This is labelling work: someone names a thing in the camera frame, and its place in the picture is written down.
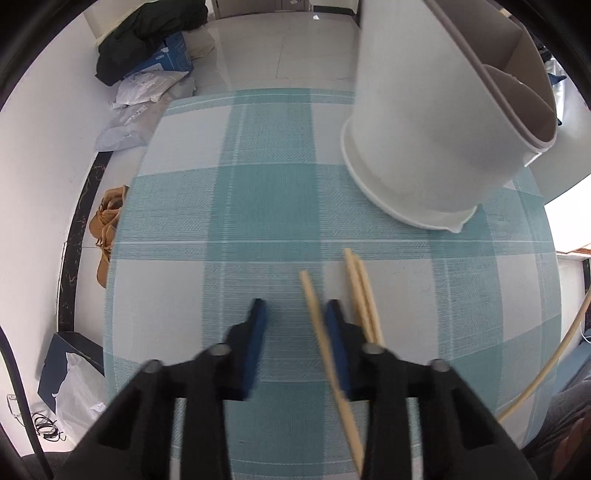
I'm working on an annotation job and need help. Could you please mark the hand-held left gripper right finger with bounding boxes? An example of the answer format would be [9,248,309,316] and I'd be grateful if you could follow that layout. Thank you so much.
[323,299,539,480]

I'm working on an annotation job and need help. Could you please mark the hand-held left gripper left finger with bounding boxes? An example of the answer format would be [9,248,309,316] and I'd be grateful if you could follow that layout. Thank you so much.
[55,298,269,480]

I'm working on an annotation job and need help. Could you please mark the white utensil holder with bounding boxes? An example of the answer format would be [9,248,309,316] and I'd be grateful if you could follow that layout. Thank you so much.
[341,0,559,233]

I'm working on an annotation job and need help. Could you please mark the teal checked tablecloth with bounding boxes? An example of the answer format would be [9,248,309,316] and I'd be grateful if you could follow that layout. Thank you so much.
[104,89,561,480]

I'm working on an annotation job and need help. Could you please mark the white plastic bag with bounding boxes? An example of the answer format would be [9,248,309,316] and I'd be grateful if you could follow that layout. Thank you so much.
[53,351,109,446]

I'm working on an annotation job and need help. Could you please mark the dark blue carton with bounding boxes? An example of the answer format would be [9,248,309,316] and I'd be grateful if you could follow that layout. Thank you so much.
[37,331,108,418]

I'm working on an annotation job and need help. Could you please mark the long wooden stick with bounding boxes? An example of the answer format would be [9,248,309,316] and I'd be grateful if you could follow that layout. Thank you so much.
[498,284,591,422]

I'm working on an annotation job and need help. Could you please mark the person's grey trousers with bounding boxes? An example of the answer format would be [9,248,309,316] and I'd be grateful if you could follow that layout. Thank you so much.
[522,369,591,480]

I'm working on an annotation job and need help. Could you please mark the grey plastic package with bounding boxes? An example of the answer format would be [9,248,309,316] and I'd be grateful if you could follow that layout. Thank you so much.
[95,99,169,151]

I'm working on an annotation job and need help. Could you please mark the white plastic package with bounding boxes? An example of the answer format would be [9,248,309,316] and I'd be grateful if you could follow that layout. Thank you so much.
[113,69,195,109]

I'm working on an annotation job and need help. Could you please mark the blue cardboard box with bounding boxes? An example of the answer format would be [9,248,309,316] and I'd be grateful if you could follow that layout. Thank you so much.
[124,31,194,77]

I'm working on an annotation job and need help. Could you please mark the black jacket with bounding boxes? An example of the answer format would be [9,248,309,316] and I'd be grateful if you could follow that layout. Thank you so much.
[95,0,209,87]

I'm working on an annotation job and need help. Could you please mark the grey door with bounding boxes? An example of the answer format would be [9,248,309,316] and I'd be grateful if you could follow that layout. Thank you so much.
[215,0,310,12]

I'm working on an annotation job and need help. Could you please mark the black coiled cable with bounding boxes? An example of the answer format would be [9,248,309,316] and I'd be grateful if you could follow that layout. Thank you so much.
[32,413,65,441]

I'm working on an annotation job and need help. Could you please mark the long black cable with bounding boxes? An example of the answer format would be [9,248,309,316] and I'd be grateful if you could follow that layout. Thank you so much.
[0,325,54,480]

